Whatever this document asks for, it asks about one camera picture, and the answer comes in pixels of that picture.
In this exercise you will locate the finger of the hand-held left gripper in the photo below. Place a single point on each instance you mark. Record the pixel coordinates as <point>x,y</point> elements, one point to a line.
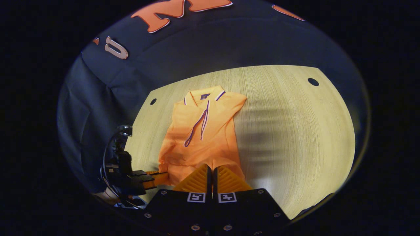
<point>147,173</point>
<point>157,182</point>

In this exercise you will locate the orange T-shirt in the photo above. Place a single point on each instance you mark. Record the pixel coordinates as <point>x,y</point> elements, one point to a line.
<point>200,144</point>

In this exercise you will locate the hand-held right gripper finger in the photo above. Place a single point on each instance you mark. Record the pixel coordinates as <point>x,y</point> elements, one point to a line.
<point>215,182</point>
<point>209,180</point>

